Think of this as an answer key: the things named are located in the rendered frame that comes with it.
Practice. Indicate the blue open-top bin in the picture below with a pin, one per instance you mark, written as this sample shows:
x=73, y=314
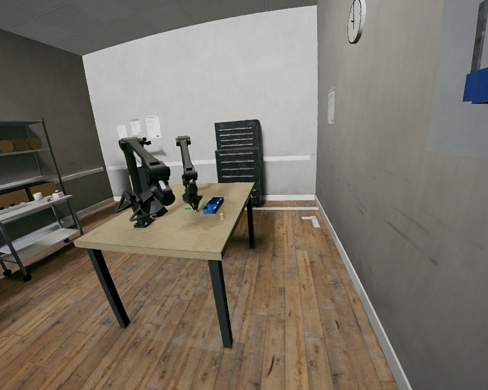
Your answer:
x=213, y=205

